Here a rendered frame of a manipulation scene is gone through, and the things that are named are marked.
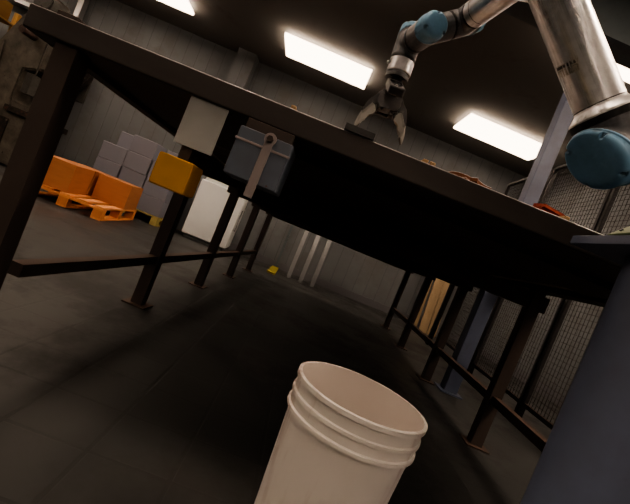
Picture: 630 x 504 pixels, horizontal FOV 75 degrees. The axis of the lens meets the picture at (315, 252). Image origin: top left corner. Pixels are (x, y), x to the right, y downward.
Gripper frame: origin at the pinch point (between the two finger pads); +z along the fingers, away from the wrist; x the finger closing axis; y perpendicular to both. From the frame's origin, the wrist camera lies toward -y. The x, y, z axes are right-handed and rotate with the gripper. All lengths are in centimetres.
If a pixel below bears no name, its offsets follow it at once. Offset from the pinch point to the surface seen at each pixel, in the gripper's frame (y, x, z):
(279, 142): -24.5, 24.1, 16.1
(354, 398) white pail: -20, -14, 70
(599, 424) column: -52, -49, 50
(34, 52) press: 447, 427, -85
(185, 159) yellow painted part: -20, 45, 27
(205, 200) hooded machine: 469, 156, 29
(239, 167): -24.0, 31.2, 24.7
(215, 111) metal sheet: -20.7, 41.6, 13.3
